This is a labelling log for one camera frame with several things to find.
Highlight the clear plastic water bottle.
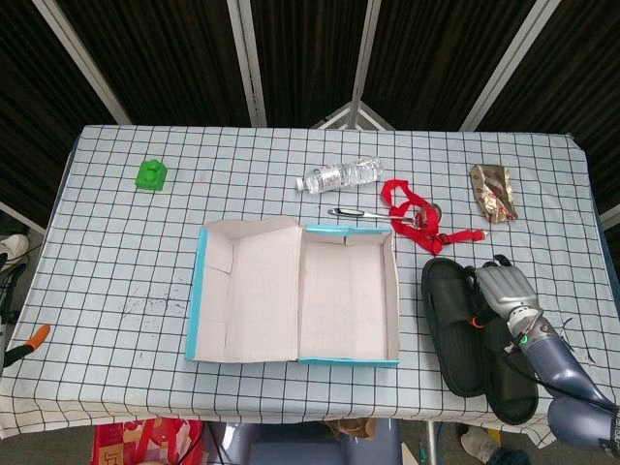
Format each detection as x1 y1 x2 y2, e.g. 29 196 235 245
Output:
295 156 386 195

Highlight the white floor frame bar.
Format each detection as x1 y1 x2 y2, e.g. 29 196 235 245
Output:
0 201 47 237
598 202 620 229

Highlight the grey metal table leg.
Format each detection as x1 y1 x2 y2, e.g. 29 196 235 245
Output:
424 419 437 465

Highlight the red strap lanyard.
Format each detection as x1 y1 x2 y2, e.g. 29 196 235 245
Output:
379 178 487 257

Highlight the gold foil snack wrapper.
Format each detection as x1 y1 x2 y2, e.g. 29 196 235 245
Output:
469 163 520 225

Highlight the brown paper bag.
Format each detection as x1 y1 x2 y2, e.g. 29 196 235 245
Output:
323 418 378 441

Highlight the metal spoon black handle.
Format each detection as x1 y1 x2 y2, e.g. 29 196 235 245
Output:
326 202 443 229

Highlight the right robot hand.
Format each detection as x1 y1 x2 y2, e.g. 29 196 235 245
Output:
467 256 543 335

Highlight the red patterned bag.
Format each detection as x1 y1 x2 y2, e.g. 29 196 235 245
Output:
93 417 205 465

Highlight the white screen frame post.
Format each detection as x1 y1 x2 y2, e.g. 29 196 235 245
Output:
226 0 268 128
458 0 563 132
350 0 383 128
32 0 133 126

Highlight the green toy building block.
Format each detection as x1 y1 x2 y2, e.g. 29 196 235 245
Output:
134 159 169 193

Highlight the black slipper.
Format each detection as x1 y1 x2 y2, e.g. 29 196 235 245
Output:
419 256 491 399
477 263 540 426

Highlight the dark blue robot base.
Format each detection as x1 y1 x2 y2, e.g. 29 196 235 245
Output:
205 418 403 465

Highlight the light blue cardboard shoe box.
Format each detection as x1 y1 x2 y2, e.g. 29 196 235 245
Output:
185 216 402 369

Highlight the white sneaker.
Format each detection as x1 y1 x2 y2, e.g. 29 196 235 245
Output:
0 233 31 267
459 424 503 459

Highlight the white checkered tablecloth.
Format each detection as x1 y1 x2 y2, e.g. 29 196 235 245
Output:
0 124 620 448

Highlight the white triangular screen foot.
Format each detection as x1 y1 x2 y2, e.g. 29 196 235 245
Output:
312 100 396 131

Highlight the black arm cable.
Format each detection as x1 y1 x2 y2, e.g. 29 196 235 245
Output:
501 341 620 413

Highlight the dark pleated screen panel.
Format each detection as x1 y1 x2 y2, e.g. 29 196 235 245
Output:
249 0 369 128
57 0 253 127
362 0 537 131
0 0 122 217
477 0 620 217

